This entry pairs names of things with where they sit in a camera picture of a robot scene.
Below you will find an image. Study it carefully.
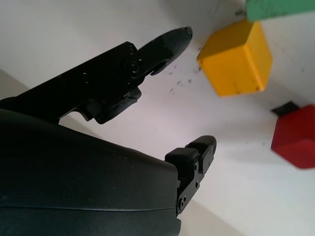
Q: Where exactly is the yellow wooden block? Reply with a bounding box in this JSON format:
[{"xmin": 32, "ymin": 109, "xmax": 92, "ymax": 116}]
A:
[{"xmin": 196, "ymin": 19, "xmax": 274, "ymax": 98}]

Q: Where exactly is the black tape strip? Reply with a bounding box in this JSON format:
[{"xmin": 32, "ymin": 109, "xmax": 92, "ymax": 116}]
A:
[{"xmin": 270, "ymin": 101, "xmax": 300, "ymax": 118}]

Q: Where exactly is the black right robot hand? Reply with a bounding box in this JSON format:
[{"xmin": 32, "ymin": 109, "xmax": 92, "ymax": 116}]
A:
[{"xmin": 0, "ymin": 26, "xmax": 218, "ymax": 236}]

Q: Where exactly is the red wooden block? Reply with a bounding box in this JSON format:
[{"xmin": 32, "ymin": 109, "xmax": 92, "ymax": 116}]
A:
[{"xmin": 270, "ymin": 104, "xmax": 315, "ymax": 170}]

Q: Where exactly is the green wooden block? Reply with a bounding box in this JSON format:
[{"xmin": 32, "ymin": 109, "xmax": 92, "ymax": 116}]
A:
[{"xmin": 246, "ymin": 0, "xmax": 315, "ymax": 23}]

